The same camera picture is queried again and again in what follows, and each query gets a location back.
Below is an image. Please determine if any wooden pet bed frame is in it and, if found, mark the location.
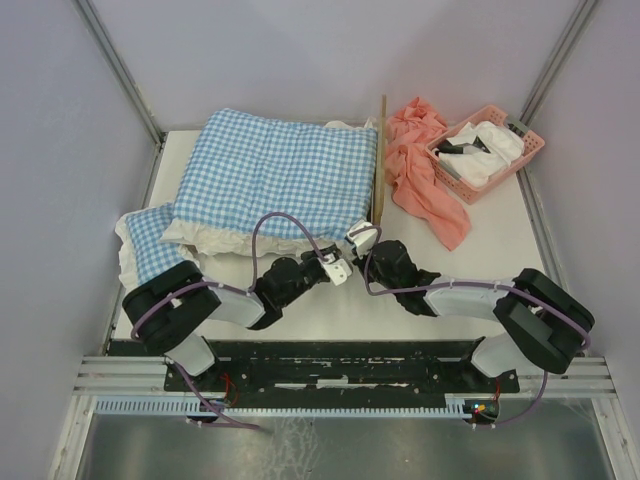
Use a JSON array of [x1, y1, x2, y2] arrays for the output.
[[370, 94, 387, 225]]

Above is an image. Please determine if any blue checkered mattress cushion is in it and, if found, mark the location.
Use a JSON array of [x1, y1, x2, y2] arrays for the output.
[[161, 108, 377, 256]]

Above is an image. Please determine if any small blue checkered pillow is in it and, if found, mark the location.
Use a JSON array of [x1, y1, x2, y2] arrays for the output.
[[115, 202, 199, 292]]

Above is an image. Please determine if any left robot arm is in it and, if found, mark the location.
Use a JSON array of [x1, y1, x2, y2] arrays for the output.
[[123, 246, 352, 390]]

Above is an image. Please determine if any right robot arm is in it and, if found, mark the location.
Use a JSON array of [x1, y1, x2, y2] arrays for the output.
[[351, 238, 595, 391]]

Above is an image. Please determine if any pink crumpled cloth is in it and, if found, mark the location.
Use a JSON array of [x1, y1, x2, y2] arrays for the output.
[[384, 97, 471, 251]]

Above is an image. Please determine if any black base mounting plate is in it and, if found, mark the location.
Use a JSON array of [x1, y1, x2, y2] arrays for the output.
[[193, 340, 520, 402]]

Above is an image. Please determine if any pink plastic basket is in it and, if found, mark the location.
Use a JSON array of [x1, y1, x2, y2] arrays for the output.
[[427, 105, 545, 205]]

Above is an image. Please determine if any black white object in basket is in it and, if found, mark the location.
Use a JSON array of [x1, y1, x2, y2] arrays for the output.
[[435, 137, 491, 155]]

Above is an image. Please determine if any white cloth in basket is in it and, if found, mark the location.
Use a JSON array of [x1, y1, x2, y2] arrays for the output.
[[434, 121, 524, 189]]

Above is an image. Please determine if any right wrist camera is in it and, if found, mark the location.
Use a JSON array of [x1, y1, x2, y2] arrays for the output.
[[345, 220, 381, 257]]

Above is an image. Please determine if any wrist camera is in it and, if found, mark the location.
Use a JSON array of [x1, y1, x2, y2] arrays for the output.
[[321, 253, 353, 286], [345, 220, 381, 257]]

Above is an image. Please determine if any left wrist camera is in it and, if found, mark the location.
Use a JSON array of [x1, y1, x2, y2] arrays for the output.
[[321, 253, 353, 286]]

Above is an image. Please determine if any white slotted cable duct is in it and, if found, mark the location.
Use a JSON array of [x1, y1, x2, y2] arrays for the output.
[[93, 395, 496, 420]]

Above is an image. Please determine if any right aluminium corner post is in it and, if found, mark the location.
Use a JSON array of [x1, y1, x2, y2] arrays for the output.
[[519, 0, 601, 127]]

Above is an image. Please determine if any aluminium corner post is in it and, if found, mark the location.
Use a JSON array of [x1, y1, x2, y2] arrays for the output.
[[519, 0, 601, 127], [74, 0, 167, 149]]

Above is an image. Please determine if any left aluminium corner post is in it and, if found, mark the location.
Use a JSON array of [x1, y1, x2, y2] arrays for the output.
[[74, 0, 167, 149]]

